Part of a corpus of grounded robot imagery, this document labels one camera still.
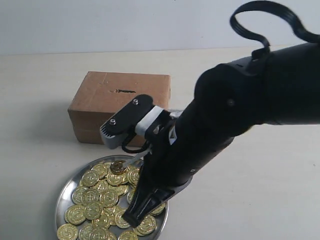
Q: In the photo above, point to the gold coin bottom left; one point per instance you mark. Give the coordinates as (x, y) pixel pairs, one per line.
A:
(67, 232)

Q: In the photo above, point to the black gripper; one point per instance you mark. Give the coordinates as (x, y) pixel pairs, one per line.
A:
(177, 154)

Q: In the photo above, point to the gold coin lower centre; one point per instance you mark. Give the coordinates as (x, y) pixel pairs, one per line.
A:
(119, 221)

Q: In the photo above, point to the gold coin upper left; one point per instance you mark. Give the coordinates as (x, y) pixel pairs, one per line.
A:
(90, 178)

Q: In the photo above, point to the gold coin upper right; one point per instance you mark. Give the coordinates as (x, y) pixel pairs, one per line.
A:
(133, 176)

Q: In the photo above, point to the gold coin right edge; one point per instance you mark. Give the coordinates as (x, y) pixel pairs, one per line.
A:
(158, 210)

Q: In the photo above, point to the brown cardboard slotted box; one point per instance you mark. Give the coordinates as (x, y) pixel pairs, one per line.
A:
(102, 94)

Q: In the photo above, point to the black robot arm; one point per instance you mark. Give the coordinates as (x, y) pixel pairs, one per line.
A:
(281, 88)

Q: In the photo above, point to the round steel plate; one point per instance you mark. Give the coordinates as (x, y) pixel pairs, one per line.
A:
(64, 201)

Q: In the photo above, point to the gold coin lower right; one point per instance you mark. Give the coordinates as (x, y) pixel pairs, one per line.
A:
(147, 226)

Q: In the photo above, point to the dark gold coin on top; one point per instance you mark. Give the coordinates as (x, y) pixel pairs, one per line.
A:
(117, 167)

